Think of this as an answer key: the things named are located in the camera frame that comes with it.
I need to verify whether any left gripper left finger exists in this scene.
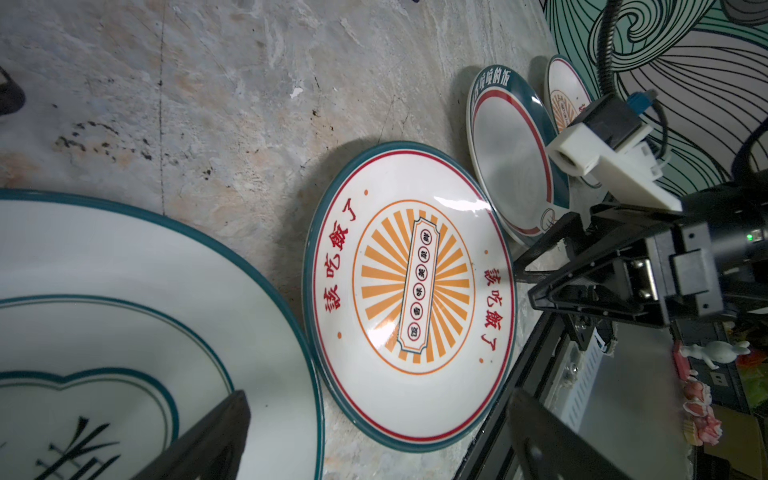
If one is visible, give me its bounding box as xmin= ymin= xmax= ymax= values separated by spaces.
xmin=133 ymin=390 xmax=251 ymax=480

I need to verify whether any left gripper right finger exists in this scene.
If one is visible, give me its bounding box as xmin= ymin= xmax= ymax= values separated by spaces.
xmin=507 ymin=388 xmax=629 ymax=480

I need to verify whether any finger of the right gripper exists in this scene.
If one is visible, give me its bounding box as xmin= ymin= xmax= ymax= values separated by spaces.
xmin=513 ymin=212 xmax=591 ymax=284
xmin=526 ymin=254 xmax=606 ymax=319

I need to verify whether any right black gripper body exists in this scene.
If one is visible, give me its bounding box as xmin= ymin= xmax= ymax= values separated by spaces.
xmin=575 ymin=204 xmax=726 ymax=327

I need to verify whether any orange sunburst plate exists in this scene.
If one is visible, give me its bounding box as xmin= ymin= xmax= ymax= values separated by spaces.
xmin=302 ymin=141 xmax=516 ymax=453
xmin=544 ymin=55 xmax=594 ymax=133

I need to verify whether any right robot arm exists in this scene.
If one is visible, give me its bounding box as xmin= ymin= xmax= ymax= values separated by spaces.
xmin=513 ymin=183 xmax=767 ymax=328

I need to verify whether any steel two-tier dish rack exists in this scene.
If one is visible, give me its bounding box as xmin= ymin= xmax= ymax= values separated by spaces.
xmin=0 ymin=68 xmax=26 ymax=116

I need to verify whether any white rabbit figurine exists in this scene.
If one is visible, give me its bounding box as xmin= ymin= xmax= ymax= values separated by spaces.
xmin=679 ymin=341 xmax=750 ymax=370

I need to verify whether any green red rimmed plate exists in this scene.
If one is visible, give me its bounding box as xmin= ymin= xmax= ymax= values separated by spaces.
xmin=466 ymin=64 xmax=571 ymax=247

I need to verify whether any white plate green clover outline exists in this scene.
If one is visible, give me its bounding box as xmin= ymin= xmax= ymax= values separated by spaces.
xmin=1 ymin=189 xmax=324 ymax=479

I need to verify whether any white slotted cable duct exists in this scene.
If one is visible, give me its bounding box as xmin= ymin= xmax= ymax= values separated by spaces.
xmin=548 ymin=330 xmax=606 ymax=433

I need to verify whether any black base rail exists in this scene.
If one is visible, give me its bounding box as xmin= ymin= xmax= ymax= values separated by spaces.
xmin=452 ymin=311 xmax=613 ymax=480

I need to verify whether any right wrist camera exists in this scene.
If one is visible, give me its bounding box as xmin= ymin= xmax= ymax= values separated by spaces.
xmin=547 ymin=90 xmax=682 ymax=212

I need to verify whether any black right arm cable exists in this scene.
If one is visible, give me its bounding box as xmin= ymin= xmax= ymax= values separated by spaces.
xmin=587 ymin=0 xmax=768 ymax=181

